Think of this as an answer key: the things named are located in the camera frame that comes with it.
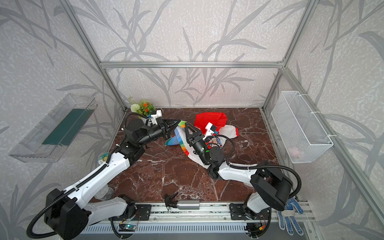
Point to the aluminium front rail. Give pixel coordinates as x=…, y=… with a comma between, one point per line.
x=209, y=212

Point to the clear acrylic wall shelf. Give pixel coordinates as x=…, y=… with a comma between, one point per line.
x=49, y=140

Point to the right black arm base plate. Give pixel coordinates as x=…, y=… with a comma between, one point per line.
x=241, y=212

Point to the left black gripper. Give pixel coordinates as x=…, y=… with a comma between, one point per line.
x=163, y=126

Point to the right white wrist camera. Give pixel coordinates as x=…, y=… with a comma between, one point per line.
x=210, y=130

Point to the blue dotted work glove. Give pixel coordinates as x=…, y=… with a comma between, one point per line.
x=287, y=219

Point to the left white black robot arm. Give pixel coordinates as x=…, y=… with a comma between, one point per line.
x=67, y=213

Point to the white potted artificial plant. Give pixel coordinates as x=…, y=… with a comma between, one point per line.
x=142, y=107

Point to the white wire mesh basket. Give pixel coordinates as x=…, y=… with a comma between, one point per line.
x=302, y=134

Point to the rainbow striped kids jacket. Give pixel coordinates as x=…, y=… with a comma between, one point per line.
x=223, y=133

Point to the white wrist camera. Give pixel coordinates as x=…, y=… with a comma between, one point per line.
x=153, y=117
x=210, y=130

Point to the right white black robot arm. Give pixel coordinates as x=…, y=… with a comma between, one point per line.
x=274, y=185

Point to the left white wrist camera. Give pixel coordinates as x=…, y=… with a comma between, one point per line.
x=153, y=117

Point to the silver metal spray bottle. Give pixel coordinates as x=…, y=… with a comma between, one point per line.
x=183, y=204

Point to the clear plastic cup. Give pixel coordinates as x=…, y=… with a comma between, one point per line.
x=105, y=193

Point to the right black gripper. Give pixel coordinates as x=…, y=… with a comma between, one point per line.
x=195, y=141

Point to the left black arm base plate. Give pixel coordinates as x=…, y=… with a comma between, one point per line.
x=141, y=211

